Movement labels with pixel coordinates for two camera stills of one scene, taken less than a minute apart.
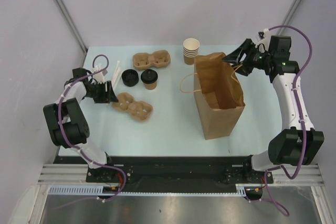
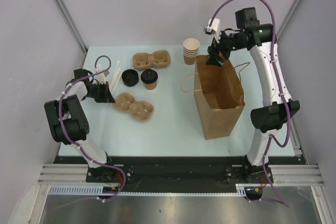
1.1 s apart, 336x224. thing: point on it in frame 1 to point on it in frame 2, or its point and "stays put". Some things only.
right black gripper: (235, 56) to (214, 50)
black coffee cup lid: (149, 76) stays put
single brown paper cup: (150, 86) stays put
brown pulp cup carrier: (138, 110) stays put
